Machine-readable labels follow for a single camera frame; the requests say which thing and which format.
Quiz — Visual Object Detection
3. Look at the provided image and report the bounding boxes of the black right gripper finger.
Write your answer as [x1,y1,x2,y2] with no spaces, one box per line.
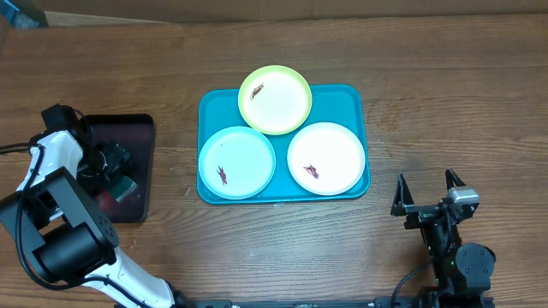
[390,173,414,216]
[445,168,466,190]

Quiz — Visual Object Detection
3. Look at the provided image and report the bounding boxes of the green and yellow sponge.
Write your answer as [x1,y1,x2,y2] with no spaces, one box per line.
[108,175,138,203]

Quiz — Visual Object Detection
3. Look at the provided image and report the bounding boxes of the light blue plate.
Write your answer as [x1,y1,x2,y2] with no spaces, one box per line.
[198,126,276,200]

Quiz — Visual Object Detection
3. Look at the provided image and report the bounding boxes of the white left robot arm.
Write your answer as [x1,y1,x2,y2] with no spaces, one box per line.
[1,104,194,307]

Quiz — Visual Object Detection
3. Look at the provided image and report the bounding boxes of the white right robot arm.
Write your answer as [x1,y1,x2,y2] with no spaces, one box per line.
[389,169,496,307]

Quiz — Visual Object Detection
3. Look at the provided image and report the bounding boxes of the black water tray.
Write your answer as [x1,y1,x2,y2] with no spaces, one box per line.
[86,114,156,223]

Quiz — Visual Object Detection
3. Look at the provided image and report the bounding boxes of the blue plastic tray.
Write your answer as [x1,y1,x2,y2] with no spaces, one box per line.
[197,84,371,204]

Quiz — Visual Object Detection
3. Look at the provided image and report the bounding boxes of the white plate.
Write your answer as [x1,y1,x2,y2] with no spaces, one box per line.
[287,122,366,196]

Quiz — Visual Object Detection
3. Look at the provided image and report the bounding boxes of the yellow-green plate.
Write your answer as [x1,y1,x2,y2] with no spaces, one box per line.
[238,65,313,135]

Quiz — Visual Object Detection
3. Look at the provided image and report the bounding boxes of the cardboard backdrop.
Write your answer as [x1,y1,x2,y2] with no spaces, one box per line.
[33,0,547,22]

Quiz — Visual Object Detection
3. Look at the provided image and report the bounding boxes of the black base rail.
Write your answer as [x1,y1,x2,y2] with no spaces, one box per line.
[193,296,496,308]

